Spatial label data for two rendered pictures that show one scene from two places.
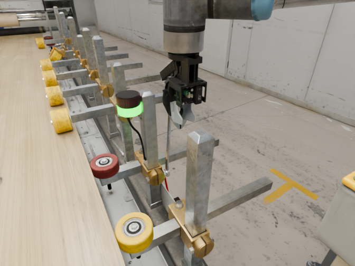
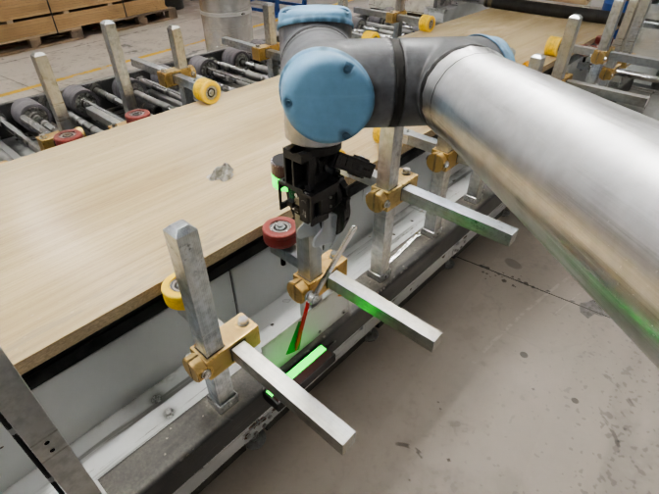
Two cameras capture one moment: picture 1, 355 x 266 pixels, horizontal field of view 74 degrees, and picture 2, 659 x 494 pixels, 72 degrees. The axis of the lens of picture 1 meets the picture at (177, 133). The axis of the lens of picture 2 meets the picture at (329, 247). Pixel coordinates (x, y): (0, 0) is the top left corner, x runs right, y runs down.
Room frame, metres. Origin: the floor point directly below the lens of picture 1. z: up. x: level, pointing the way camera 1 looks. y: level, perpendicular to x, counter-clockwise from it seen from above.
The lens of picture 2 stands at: (0.37, -0.59, 1.49)
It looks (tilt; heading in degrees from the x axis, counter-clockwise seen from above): 38 degrees down; 71
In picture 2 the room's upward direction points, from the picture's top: straight up
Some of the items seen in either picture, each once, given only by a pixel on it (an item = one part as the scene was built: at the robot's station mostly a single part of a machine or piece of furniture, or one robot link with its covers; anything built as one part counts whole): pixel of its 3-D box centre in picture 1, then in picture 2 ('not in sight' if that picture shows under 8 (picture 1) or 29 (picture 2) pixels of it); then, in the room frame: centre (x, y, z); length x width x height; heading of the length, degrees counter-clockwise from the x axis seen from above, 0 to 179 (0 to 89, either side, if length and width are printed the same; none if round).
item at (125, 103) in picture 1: (128, 98); (287, 165); (0.54, 0.12, 1.10); 0.06 x 0.06 x 0.02
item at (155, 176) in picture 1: (148, 167); (317, 276); (0.58, 0.09, 0.85); 0.14 x 0.06 x 0.05; 29
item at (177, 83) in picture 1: (184, 78); (314, 176); (0.54, -0.02, 1.15); 0.09 x 0.08 x 0.12; 29
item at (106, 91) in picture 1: (104, 87); (448, 154); (1.02, 0.33, 0.95); 0.14 x 0.06 x 0.05; 29
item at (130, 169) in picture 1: (164, 158); (345, 287); (0.62, 0.04, 0.84); 0.43 x 0.03 x 0.04; 119
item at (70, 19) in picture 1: (78, 55); (553, 88); (1.65, 0.68, 0.93); 0.04 x 0.04 x 0.48; 29
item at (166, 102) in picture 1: (171, 98); not in sight; (0.56, 0.01, 1.09); 0.05 x 0.02 x 0.09; 119
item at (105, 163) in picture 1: (106, 174); (281, 244); (0.53, 0.21, 0.85); 0.08 x 0.08 x 0.11
